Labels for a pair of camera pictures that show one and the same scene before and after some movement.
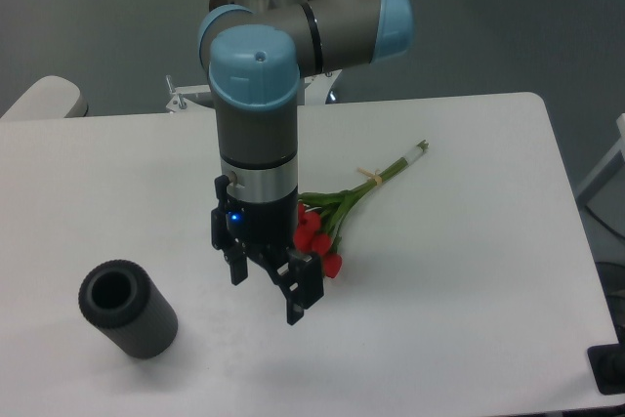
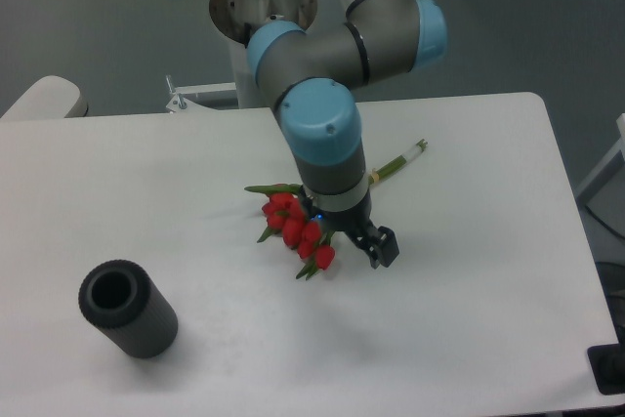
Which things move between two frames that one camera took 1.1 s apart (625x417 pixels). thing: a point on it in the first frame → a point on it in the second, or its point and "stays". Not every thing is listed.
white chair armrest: [51, 97] stays
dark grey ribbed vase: [119, 297] stays
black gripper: [262, 227] → [379, 244]
